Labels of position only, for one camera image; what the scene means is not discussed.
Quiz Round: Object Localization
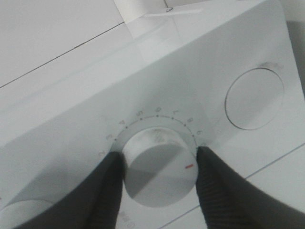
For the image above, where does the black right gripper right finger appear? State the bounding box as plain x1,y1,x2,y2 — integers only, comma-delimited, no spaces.
196,146,305,229

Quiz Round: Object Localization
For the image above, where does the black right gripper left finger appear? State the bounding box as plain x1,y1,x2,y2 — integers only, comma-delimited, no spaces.
19,152,123,229

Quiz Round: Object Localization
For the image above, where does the white timer knob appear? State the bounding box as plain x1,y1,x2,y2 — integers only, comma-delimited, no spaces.
122,127,198,208

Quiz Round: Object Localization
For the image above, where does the round white door button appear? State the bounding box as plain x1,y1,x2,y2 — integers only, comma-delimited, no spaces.
224,68,285,130

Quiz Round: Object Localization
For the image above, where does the upper white power knob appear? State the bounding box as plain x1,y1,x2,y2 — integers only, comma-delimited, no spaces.
0,199,53,229

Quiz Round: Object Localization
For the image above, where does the white microwave oven body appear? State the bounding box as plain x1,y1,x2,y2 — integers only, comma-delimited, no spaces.
0,0,305,229

